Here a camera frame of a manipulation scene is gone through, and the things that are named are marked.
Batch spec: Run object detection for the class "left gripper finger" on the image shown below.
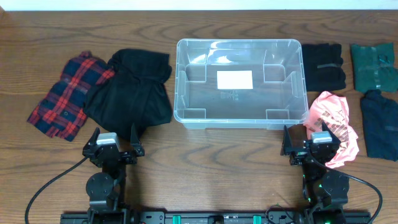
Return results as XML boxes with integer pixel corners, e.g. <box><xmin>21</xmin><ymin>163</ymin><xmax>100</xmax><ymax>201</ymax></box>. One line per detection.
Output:
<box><xmin>88</xmin><ymin>128</ymin><xmax>100</xmax><ymax>146</ymax></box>
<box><xmin>130</xmin><ymin>124</ymin><xmax>142</xmax><ymax>152</ymax></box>

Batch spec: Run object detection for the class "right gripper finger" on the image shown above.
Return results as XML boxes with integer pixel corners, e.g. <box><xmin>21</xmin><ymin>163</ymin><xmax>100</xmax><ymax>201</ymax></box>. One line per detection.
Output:
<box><xmin>280</xmin><ymin>126</ymin><xmax>293</xmax><ymax>155</ymax></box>
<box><xmin>322</xmin><ymin>121</ymin><xmax>340</xmax><ymax>145</ymax></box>

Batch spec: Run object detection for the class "pink printed shirt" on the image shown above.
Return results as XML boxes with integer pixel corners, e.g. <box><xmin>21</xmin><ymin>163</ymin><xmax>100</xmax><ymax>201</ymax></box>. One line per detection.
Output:
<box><xmin>303</xmin><ymin>91</ymin><xmax>359</xmax><ymax>169</ymax></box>

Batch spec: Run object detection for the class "navy cloth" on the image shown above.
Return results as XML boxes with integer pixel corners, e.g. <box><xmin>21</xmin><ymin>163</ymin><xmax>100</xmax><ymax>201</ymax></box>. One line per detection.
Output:
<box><xmin>360</xmin><ymin>90</ymin><xmax>397</xmax><ymax>162</ymax></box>

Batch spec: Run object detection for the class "black taped cloth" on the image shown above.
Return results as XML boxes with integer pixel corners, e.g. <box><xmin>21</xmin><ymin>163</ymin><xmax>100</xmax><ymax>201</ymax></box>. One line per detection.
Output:
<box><xmin>302</xmin><ymin>43</ymin><xmax>346</xmax><ymax>92</ymax></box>

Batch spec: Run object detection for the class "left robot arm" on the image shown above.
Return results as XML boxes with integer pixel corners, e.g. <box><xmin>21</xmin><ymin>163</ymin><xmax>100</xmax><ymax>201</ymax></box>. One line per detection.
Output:
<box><xmin>82</xmin><ymin>128</ymin><xmax>145</xmax><ymax>224</ymax></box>

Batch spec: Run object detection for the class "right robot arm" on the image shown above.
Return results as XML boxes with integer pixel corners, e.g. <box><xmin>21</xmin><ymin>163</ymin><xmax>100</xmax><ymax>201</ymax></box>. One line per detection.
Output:
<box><xmin>280</xmin><ymin>123</ymin><xmax>349</xmax><ymax>223</ymax></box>

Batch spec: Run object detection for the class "red navy plaid shirt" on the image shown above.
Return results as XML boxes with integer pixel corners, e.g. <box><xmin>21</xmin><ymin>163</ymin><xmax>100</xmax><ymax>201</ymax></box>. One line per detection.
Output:
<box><xmin>27</xmin><ymin>51</ymin><xmax>115</xmax><ymax>142</ymax></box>

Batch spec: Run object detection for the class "large black garment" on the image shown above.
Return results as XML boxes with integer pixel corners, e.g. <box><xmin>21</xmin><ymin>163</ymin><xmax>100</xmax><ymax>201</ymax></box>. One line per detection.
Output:
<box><xmin>84</xmin><ymin>49</ymin><xmax>172</xmax><ymax>141</ymax></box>

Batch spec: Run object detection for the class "folded green taped cloth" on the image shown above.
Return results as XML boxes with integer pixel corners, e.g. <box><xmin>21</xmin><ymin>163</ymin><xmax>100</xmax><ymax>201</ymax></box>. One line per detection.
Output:
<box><xmin>351</xmin><ymin>43</ymin><xmax>397</xmax><ymax>93</ymax></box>

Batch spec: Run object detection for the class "white label in bin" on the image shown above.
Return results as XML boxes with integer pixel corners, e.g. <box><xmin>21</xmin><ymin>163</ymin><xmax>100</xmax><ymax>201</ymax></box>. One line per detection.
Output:
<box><xmin>217</xmin><ymin>70</ymin><xmax>253</xmax><ymax>90</ymax></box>

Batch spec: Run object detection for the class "clear plastic storage bin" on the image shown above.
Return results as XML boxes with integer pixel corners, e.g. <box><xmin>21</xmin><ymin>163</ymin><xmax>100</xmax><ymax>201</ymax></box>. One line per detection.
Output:
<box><xmin>174</xmin><ymin>39</ymin><xmax>308</xmax><ymax>130</ymax></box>

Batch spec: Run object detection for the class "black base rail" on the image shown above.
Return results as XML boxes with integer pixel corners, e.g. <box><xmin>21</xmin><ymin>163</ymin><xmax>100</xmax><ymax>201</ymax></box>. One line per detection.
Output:
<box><xmin>60</xmin><ymin>210</ymin><xmax>373</xmax><ymax>224</ymax></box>

